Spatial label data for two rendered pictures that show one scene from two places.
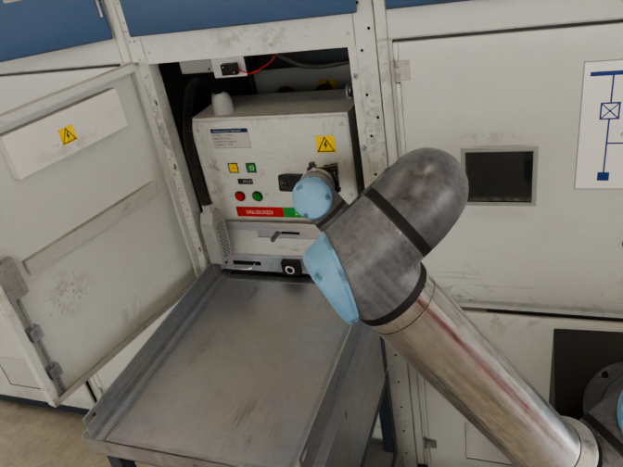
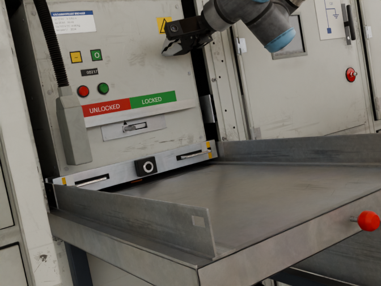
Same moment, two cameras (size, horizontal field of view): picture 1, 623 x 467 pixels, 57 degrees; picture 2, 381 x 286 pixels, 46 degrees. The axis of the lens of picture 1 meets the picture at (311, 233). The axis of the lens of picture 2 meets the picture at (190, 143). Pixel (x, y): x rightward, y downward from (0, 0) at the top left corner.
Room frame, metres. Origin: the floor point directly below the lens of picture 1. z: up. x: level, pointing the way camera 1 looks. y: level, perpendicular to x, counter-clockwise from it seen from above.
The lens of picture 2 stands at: (0.71, 1.09, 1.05)
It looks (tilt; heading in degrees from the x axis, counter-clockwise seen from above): 5 degrees down; 303
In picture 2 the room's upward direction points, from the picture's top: 11 degrees counter-clockwise
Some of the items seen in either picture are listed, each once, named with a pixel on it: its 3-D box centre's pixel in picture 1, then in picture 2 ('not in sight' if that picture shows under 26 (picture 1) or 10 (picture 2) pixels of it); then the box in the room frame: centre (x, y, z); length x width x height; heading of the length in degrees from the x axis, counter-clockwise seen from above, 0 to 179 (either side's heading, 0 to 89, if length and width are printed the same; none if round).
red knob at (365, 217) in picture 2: not in sight; (363, 220); (0.88, 0.37, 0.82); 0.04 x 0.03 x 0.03; 156
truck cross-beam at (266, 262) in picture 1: (295, 260); (140, 166); (1.58, 0.07, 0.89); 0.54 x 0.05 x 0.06; 66
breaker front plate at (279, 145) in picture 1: (279, 194); (126, 81); (1.56, 0.07, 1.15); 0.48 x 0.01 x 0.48; 66
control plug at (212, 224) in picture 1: (216, 234); (72, 130); (1.58, 0.29, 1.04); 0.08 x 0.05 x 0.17; 156
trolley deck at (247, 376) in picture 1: (251, 362); (225, 201); (1.21, 0.23, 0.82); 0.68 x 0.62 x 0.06; 156
